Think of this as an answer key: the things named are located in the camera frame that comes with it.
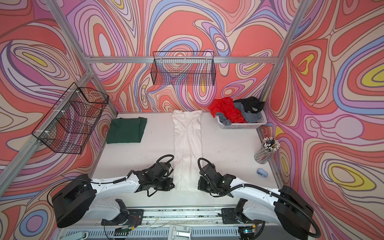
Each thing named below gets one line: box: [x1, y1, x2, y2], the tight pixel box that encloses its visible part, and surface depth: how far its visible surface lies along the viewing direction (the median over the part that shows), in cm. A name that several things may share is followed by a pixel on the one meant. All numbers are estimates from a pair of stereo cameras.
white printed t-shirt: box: [171, 110, 204, 192], surface depth 100 cm
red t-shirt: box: [208, 96, 247, 124], surface depth 115 cm
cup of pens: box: [254, 136, 281, 165], surface depth 84 cm
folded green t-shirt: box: [106, 116, 147, 144], surface depth 109 cm
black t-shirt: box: [233, 96, 265, 114], surface depth 113 cm
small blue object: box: [256, 168, 269, 178], surface depth 88 cm
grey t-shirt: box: [216, 102, 262, 126], surface depth 107 cm
